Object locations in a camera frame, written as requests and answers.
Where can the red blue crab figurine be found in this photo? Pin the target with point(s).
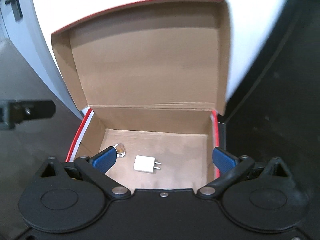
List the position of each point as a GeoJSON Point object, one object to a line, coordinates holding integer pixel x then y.
{"type": "Point", "coordinates": [120, 150]}

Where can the red cardboard shoe box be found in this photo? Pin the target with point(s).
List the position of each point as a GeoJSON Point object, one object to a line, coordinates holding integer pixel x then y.
{"type": "Point", "coordinates": [153, 76]}

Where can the white power adapter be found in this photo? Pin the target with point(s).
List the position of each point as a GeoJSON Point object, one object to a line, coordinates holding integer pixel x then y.
{"type": "Point", "coordinates": [146, 164]}

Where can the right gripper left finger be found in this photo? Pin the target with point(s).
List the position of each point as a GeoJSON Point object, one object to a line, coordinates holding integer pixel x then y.
{"type": "Point", "coordinates": [93, 170]}

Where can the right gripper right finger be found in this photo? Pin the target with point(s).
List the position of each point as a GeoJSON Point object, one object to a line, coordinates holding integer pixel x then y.
{"type": "Point", "coordinates": [232, 170]}

